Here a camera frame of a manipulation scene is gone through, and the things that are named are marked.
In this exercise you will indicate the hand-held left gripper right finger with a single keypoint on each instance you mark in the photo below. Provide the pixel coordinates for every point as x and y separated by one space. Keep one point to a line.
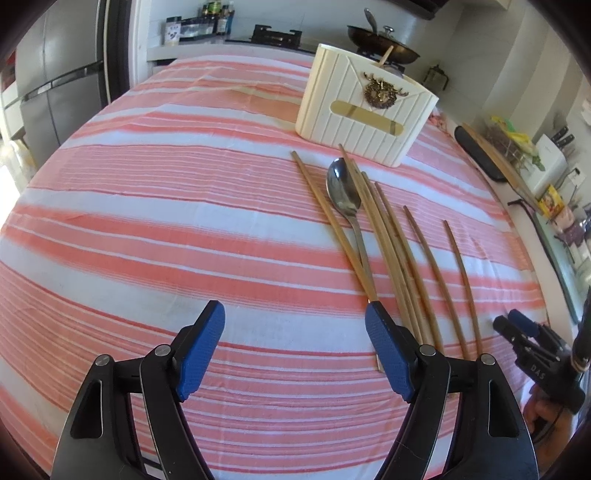
388 350

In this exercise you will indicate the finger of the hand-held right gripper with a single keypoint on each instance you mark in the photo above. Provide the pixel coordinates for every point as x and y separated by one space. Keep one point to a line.
510 333
525 323

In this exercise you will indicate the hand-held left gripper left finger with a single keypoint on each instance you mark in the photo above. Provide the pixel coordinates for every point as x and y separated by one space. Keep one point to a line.
203 350

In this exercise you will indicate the wooden chopstick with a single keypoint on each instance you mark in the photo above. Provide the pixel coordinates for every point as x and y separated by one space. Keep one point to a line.
383 198
386 56
466 287
368 182
318 196
434 272
346 156

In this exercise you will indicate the metal spoon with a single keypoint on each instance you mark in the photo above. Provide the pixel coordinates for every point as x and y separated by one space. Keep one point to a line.
344 189

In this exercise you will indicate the cream ribbed utensil holder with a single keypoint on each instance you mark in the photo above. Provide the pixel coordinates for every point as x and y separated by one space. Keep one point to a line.
360 115

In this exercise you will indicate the person's right hand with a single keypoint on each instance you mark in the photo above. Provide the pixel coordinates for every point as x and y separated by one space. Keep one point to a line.
540 413

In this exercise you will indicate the yellow snack packet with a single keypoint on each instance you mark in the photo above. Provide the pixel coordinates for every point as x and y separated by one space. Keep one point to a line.
551 201

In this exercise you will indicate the pink striped tablecloth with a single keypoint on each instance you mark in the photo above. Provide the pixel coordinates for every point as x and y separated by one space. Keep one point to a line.
184 207

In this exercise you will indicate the long wooden board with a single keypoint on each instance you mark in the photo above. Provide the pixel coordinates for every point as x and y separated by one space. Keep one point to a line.
503 168

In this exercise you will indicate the white knife block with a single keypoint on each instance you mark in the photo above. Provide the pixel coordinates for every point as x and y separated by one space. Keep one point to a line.
549 159

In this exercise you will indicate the black oblong tray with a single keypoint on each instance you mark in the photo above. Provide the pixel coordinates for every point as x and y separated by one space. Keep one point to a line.
478 154

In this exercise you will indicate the black metal stand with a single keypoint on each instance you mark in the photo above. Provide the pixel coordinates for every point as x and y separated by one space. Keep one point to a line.
436 76

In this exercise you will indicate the dark wok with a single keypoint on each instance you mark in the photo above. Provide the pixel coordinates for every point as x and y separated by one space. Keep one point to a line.
369 41

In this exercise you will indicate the grey refrigerator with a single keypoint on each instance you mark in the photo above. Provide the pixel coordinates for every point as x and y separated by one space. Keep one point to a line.
60 69

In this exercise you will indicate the white spice jar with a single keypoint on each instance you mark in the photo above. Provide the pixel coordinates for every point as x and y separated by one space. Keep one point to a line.
173 31

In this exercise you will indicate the black gas stove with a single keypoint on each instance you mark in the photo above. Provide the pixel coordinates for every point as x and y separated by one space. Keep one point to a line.
277 37

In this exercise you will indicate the dark sauce bottle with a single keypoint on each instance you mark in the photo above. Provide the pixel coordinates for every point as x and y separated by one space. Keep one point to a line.
223 21

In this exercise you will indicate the metal ladle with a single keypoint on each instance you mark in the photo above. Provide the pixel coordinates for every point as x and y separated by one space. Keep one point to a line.
369 17

